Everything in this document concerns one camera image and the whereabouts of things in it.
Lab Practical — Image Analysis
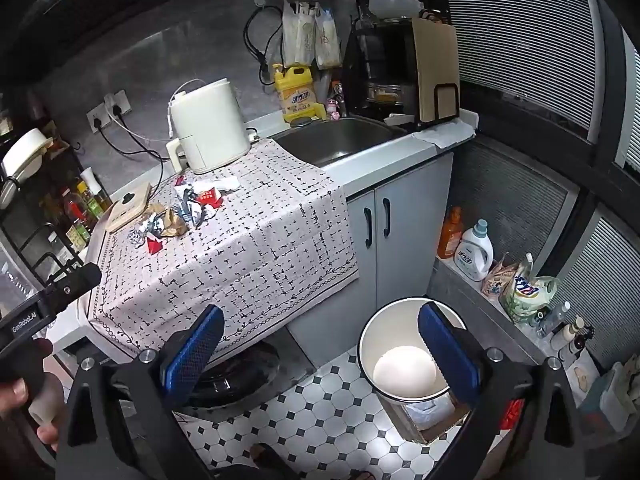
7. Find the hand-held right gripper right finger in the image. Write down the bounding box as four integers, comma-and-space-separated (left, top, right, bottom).
417, 301, 591, 480

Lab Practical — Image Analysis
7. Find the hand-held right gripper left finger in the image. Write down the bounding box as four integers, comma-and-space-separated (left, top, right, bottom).
55, 304, 226, 480

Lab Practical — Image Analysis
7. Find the white bucket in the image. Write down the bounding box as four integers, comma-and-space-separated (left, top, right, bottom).
357, 297, 468, 403

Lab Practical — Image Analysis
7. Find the brown paper bag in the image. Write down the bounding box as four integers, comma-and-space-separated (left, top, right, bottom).
159, 209, 190, 238

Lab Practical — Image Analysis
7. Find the person's left hand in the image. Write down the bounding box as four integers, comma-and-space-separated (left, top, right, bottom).
0, 337, 66, 453

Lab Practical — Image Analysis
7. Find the washing machine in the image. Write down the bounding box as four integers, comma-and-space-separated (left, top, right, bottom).
50, 290, 301, 411

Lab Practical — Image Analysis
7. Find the cardboard box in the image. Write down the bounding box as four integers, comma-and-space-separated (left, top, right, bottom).
381, 390, 473, 445

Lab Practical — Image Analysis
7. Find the black spice rack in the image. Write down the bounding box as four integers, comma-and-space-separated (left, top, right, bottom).
0, 120, 101, 286

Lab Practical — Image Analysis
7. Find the pink printed snack bag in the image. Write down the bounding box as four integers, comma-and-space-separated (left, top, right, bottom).
482, 255, 521, 301

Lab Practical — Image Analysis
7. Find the green printed refill pouch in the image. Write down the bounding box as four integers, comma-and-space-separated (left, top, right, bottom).
500, 255, 558, 323

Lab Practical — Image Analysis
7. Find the white laundry detergent bottle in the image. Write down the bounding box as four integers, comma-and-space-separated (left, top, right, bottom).
452, 219, 495, 282

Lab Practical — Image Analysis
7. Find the clear slim bottle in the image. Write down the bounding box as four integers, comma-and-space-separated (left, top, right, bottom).
537, 301, 571, 338

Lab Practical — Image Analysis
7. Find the orange bottle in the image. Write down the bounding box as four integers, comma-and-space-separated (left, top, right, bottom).
437, 206, 463, 260

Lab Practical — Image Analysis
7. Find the printed grey tablecloth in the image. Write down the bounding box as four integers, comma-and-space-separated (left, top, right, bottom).
86, 139, 361, 361

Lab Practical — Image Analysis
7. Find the silver foil wrapper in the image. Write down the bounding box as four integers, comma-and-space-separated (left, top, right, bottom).
172, 192, 207, 228

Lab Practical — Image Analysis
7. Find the wooden trivet board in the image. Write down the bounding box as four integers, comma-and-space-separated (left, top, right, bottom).
103, 181, 152, 233

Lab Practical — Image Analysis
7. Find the white cabinet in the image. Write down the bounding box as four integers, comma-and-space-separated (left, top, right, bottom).
287, 152, 456, 356

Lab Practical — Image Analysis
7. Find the white lidded container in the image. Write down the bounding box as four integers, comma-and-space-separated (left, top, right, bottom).
0, 128, 53, 181

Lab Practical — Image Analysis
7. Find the crumpled white tissue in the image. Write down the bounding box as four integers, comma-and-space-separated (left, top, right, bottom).
212, 176, 243, 196

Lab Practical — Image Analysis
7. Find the white cloth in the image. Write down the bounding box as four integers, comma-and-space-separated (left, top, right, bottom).
412, 122, 478, 150

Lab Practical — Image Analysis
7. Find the white air fryer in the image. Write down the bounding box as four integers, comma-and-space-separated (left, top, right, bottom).
166, 78, 252, 176

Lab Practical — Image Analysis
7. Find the steel sink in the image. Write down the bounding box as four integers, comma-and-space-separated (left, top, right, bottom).
272, 116, 408, 168

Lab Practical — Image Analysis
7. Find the steel pot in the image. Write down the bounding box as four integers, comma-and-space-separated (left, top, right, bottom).
366, 80, 416, 113

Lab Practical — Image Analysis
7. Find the yellow detergent bottle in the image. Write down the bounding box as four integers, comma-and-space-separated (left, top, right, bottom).
272, 63, 326, 125

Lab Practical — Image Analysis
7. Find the wooden cutting board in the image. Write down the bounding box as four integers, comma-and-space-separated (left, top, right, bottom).
412, 17, 461, 123

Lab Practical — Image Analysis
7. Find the black dish rack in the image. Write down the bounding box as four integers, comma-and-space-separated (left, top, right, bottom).
341, 0, 461, 128

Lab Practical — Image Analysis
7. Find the black range hood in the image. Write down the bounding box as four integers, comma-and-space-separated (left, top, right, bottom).
0, 0, 211, 86

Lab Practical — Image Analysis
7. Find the window blind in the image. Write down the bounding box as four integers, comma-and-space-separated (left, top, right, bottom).
435, 0, 601, 136

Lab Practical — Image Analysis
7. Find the hanging clear plastic bag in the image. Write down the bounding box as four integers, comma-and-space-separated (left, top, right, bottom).
314, 2, 344, 68
281, 0, 317, 68

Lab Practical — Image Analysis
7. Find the white plastic bowl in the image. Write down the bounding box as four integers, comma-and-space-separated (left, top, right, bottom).
367, 0, 423, 18

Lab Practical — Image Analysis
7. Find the black cable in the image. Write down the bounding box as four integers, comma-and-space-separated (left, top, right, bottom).
244, 5, 283, 86
97, 122, 166, 196

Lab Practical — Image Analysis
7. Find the grey wall socket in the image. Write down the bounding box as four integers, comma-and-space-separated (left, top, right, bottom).
104, 90, 132, 117
86, 104, 108, 133

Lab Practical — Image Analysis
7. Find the white cable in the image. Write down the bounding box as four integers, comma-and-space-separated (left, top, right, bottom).
112, 80, 206, 143

